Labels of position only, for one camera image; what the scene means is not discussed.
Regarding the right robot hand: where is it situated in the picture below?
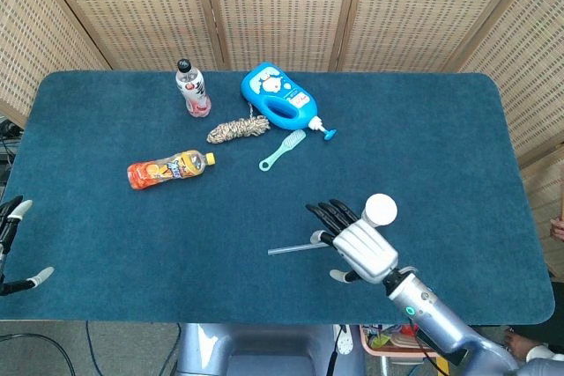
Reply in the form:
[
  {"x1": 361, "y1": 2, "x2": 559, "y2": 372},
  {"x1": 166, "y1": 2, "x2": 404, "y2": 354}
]
[{"x1": 305, "y1": 198, "x2": 400, "y2": 284}]

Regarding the teal scrub brush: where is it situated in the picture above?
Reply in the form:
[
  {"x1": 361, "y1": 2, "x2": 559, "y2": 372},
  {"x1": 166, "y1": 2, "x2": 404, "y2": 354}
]
[{"x1": 258, "y1": 129, "x2": 307, "y2": 173}]

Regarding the white paper cup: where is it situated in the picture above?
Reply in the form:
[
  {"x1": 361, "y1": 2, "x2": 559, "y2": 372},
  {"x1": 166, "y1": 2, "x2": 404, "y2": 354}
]
[{"x1": 360, "y1": 194, "x2": 398, "y2": 228}]

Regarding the blue table mat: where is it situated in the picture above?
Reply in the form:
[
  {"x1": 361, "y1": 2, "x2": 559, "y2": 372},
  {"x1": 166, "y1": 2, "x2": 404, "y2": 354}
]
[{"x1": 0, "y1": 70, "x2": 556, "y2": 327}]

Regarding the braided rope bundle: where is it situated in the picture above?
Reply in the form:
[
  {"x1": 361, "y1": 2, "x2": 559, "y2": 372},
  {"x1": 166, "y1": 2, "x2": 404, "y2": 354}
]
[{"x1": 206, "y1": 101, "x2": 271, "y2": 146}]

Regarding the blue detergent bottle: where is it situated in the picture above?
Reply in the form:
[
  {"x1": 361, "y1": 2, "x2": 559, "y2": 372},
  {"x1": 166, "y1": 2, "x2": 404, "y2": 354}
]
[{"x1": 240, "y1": 62, "x2": 338, "y2": 143}]

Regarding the black floor cable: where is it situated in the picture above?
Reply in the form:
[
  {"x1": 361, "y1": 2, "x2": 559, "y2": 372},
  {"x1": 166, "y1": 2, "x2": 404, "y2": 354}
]
[{"x1": 0, "y1": 332, "x2": 77, "y2": 376}]

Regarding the woven folding screen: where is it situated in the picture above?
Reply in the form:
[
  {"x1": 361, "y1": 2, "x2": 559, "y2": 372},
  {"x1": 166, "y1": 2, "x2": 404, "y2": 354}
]
[{"x1": 0, "y1": 0, "x2": 564, "y2": 280}]

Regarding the orange iced tea bottle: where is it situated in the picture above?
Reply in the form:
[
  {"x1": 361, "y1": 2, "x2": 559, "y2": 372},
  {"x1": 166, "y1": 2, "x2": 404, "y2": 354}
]
[{"x1": 126, "y1": 151, "x2": 217, "y2": 191}]

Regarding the translucent plastic straw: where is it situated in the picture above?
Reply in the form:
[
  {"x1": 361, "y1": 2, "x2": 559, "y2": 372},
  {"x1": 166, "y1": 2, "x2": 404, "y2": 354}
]
[{"x1": 267, "y1": 242, "x2": 326, "y2": 257}]

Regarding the white pink drink bottle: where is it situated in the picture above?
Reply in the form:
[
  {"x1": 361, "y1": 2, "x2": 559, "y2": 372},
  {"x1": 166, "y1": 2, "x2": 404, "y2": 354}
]
[{"x1": 174, "y1": 58, "x2": 212, "y2": 119}]

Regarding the robot torso base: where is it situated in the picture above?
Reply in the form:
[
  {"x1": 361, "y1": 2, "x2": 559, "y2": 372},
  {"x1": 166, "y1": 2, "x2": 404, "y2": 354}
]
[{"x1": 174, "y1": 322, "x2": 367, "y2": 376}]

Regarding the pink storage basket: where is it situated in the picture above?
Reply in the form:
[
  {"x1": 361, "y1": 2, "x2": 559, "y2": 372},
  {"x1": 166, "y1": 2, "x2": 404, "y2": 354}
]
[{"x1": 360, "y1": 324, "x2": 442, "y2": 359}]

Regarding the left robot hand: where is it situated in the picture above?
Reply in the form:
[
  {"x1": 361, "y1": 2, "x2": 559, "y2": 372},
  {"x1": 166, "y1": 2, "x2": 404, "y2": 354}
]
[{"x1": 0, "y1": 195, "x2": 56, "y2": 297}]

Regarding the blue floor cable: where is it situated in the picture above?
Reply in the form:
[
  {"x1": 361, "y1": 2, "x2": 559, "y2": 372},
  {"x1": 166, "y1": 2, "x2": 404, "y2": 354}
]
[{"x1": 85, "y1": 321, "x2": 108, "y2": 376}]

